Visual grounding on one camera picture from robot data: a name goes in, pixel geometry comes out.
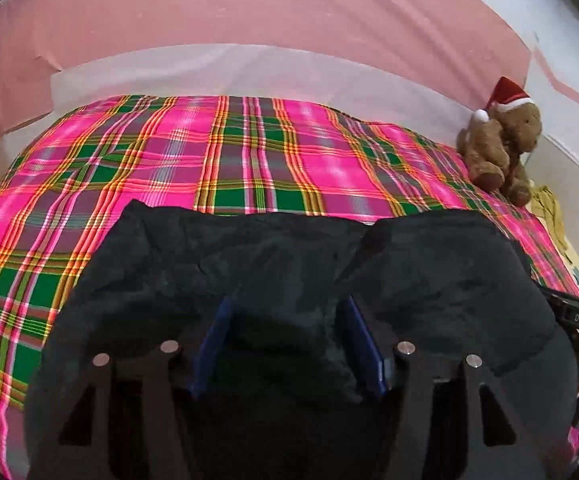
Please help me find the black puffer jacket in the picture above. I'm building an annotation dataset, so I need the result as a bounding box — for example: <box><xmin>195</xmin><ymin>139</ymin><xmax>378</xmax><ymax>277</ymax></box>
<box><xmin>22</xmin><ymin>199</ymin><xmax>578</xmax><ymax>480</ymax></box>

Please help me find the yellow cloth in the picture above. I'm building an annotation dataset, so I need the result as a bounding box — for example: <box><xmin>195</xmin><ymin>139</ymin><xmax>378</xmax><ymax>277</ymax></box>
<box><xmin>529</xmin><ymin>185</ymin><xmax>571</xmax><ymax>253</ymax></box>

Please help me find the brown teddy bear santa hat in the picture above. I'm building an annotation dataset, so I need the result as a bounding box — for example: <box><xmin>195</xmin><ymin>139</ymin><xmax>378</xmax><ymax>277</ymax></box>
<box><xmin>457</xmin><ymin>76</ymin><xmax>543</xmax><ymax>208</ymax></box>

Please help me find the white side board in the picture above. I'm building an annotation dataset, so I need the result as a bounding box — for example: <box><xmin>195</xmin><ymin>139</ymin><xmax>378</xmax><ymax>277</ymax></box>
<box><xmin>523</xmin><ymin>132</ymin><xmax>579</xmax><ymax>243</ymax></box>

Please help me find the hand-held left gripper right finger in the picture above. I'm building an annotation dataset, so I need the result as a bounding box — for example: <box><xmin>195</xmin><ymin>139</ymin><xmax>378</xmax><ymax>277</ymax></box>
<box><xmin>336</xmin><ymin>294</ymin><xmax>547</xmax><ymax>480</ymax></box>

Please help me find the white headboard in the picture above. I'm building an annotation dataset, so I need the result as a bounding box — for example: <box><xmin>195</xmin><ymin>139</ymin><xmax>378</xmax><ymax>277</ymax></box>
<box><xmin>50</xmin><ymin>42</ymin><xmax>579</xmax><ymax>158</ymax></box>

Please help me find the pink green plaid bed sheet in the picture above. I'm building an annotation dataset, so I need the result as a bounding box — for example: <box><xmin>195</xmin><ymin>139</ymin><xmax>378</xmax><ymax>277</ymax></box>
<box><xmin>0</xmin><ymin>94</ymin><xmax>579</xmax><ymax>480</ymax></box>

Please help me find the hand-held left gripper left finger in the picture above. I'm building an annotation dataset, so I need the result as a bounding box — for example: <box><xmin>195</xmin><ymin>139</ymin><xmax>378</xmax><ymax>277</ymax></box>
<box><xmin>28</xmin><ymin>294</ymin><xmax>234</xmax><ymax>480</ymax></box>

